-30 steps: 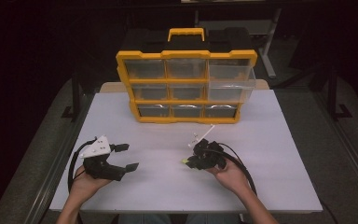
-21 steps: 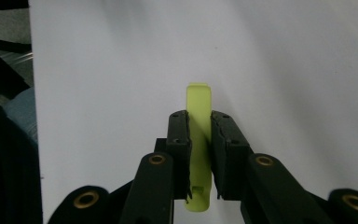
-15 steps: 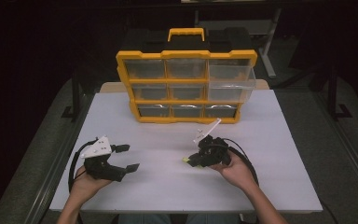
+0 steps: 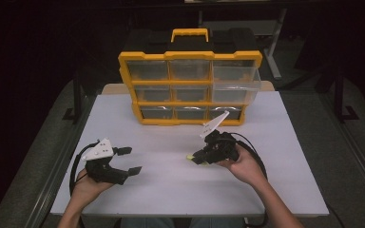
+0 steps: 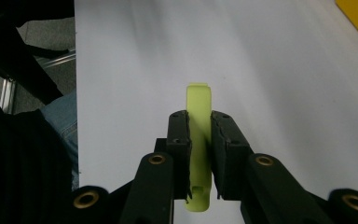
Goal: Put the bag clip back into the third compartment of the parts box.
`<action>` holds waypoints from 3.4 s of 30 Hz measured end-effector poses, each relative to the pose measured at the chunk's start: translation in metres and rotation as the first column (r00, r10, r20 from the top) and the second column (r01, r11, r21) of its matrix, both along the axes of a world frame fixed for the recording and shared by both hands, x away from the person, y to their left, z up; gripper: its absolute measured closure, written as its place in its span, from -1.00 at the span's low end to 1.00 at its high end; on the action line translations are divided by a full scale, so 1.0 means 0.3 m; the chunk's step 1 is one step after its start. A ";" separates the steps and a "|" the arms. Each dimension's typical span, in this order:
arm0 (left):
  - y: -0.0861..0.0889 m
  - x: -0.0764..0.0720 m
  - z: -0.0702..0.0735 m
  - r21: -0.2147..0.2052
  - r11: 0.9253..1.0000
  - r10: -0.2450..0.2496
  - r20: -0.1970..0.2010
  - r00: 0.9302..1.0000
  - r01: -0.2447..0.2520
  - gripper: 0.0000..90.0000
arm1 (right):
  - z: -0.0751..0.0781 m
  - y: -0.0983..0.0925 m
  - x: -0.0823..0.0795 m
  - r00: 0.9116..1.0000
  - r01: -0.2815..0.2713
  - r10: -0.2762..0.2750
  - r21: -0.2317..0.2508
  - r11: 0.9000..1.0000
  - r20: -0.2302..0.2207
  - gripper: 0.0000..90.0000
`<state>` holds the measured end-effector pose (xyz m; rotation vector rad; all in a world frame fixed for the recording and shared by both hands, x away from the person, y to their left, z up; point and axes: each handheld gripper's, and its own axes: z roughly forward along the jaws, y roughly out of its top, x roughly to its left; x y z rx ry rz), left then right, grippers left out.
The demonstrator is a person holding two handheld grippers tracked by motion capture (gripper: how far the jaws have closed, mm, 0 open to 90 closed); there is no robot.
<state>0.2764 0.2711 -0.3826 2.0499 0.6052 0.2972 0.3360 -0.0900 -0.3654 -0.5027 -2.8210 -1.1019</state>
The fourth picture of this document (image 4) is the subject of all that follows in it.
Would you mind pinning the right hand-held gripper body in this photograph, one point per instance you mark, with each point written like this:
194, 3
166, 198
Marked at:
221, 148

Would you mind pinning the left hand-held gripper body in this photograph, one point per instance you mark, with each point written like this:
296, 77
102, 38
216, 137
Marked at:
103, 172

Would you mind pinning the yellow highlighter pen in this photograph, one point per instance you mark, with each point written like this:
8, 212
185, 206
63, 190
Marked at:
189, 156

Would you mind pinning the clear plastic storage drawer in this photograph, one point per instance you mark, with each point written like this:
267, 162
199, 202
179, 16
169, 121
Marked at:
234, 85

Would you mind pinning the yellow black organizer cabinet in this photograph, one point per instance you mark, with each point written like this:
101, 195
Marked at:
190, 44

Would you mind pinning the person's left hand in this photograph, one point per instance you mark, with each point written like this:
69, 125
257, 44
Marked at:
85, 191

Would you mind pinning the person's right hand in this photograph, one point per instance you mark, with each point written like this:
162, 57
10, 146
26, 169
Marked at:
245, 169

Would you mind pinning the grid of clear drawers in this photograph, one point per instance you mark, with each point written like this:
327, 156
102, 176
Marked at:
153, 93

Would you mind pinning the black metal stand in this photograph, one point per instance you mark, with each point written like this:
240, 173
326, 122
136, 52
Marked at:
339, 101
77, 101

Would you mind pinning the aluminium floor rail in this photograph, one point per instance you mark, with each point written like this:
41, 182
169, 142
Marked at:
358, 158
55, 177

